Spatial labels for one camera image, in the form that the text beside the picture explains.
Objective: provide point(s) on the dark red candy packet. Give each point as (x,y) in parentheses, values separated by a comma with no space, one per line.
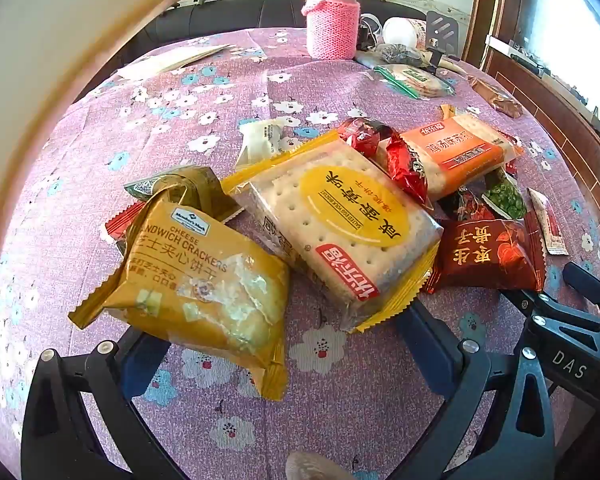
(365,135)

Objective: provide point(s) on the purple floral tablecloth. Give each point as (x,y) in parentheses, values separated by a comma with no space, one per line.
(180,110)

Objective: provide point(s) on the red wafer packet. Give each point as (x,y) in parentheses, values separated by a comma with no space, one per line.
(512,165)

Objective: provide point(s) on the white small snack packet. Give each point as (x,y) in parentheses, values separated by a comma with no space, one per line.
(260,140)

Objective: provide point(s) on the red zigzag-edged candy packet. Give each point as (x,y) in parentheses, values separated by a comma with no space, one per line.
(122,225)

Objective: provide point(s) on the grey phone stand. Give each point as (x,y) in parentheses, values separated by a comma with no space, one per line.
(442,30)

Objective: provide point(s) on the grey crumpled packet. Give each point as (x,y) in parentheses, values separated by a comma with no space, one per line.
(397,52)

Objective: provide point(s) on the beige flat packet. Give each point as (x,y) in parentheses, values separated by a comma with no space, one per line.
(450,61)

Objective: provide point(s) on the yellow cheese cracker packet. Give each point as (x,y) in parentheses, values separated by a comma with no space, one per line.
(195,280)

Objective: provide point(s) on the large yellow soda cracker packet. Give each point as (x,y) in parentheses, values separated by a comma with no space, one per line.
(340,220)

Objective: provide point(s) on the orange soda cracker packet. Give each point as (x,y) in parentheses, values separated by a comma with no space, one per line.
(460,155)

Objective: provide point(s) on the black sofa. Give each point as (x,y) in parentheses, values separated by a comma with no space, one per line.
(230,15)

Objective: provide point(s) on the brown wooden cabinet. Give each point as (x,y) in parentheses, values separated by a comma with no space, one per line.
(555,110)

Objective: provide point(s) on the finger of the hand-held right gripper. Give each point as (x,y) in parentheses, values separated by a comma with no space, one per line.
(555,310)
(587,282)

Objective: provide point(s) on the white and red stick packet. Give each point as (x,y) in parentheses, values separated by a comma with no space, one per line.
(547,220)

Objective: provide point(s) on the green-edged biscuit packet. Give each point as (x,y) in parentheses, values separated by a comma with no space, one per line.
(415,82)

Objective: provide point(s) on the green and gold snack packet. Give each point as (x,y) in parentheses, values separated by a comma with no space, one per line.
(200,185)

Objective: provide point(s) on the green pea snack packet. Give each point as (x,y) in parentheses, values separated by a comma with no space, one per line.
(505,200)

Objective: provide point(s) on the pink thermos with knitted sleeve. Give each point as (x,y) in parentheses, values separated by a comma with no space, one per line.
(330,25)

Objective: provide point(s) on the brown snack packet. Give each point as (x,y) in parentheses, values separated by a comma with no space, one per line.
(497,97)

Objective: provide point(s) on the beige speckled object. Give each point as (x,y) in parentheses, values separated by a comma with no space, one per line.
(315,467)

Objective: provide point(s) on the white cup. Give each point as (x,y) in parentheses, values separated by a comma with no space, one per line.
(400,32)

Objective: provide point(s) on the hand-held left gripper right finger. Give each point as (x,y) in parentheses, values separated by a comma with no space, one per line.
(422,347)

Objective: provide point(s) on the small red candy packet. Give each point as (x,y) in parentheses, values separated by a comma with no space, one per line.
(405,170)

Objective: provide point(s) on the stack of white paper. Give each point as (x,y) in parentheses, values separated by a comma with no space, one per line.
(170,62)

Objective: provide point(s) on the dark red date packet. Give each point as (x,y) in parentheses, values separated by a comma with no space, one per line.
(485,255)

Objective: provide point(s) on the red and black snack packet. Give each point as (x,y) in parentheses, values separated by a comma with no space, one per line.
(467,205)

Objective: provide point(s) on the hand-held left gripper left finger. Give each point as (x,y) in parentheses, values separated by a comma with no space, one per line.
(136,370)

